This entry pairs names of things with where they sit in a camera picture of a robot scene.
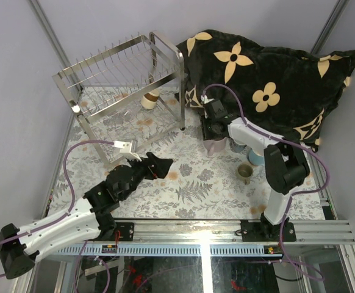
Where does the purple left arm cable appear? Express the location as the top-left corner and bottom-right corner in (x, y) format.
(0, 140), (117, 278)

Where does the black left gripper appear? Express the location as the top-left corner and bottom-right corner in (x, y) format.
(122, 154), (174, 202)

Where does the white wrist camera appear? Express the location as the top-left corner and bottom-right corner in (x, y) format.
(201, 95), (213, 105)
(113, 140), (142, 161)

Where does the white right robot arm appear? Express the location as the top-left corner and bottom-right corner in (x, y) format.
(201, 96), (310, 242)

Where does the aluminium front rail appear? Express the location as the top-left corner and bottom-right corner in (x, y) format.
(27, 218), (355, 257)

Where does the black floral plush pillow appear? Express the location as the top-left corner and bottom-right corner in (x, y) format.
(177, 29), (355, 151)

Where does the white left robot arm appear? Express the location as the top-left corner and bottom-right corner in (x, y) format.
(0, 152), (173, 280)

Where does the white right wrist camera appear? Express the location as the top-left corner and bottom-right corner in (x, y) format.
(201, 95), (213, 105)

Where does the olive green ceramic mug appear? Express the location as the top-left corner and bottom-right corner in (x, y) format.
(236, 163), (254, 185)

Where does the steel two-tier dish rack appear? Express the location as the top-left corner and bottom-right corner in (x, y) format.
(51, 29), (186, 168)

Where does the light blue ceramic mug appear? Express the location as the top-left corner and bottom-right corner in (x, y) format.
(248, 149), (265, 166)

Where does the floral patterned table mat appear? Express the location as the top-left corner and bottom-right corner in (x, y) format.
(45, 86), (328, 220)

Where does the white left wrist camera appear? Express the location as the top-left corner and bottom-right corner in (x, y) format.
(113, 140), (142, 161)

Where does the blue textured square mug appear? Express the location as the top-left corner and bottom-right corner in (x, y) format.
(231, 140), (246, 153)

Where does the pink ribbed ceramic mug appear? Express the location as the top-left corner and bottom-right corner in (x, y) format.
(203, 137), (228, 157)

